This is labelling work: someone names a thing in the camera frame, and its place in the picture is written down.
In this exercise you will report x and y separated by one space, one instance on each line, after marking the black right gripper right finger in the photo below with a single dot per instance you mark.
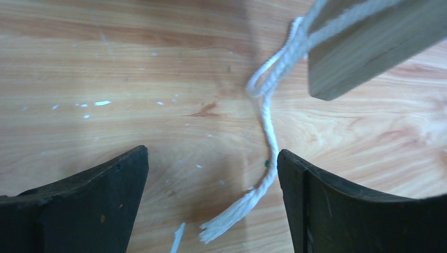
327 213

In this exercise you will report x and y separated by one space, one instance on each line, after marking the white rope tie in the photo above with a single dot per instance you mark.
262 85

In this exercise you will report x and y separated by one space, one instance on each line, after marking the wooden pet bed frame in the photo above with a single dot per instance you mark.
374 45

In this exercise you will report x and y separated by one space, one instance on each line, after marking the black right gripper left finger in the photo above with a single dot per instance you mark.
91 211

